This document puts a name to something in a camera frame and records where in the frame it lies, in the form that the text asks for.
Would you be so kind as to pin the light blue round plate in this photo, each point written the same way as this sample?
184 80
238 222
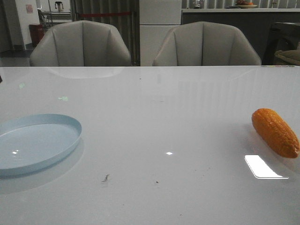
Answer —
34 142

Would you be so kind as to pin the orange corn cob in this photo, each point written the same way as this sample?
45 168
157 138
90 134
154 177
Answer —
276 132

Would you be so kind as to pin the right grey upholstered chair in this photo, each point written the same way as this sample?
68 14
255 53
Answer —
206 44

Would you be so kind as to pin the grey upholstered chair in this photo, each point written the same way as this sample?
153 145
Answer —
206 44
81 44

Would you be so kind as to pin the white cabinet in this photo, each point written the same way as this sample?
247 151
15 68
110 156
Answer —
156 18

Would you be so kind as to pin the left grey upholstered chair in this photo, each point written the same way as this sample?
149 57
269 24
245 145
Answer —
81 44

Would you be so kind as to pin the red barrier belt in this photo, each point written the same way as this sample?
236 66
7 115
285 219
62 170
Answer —
105 14

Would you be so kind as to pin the colourful sticker strip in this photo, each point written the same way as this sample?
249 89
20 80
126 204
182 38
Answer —
278 66

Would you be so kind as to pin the red trash bin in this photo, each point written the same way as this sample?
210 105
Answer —
36 33

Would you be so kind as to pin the grey counter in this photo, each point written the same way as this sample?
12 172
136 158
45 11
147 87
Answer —
254 23

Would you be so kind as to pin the fruit bowl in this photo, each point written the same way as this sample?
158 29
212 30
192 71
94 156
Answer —
245 4

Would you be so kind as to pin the dark side table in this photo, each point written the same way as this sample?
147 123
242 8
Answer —
282 36

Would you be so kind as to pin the beige cushion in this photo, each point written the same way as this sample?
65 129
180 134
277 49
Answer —
290 57

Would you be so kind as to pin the metal barrier post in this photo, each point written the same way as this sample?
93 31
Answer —
134 38

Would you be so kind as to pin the pink wall sign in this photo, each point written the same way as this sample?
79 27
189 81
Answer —
29 9

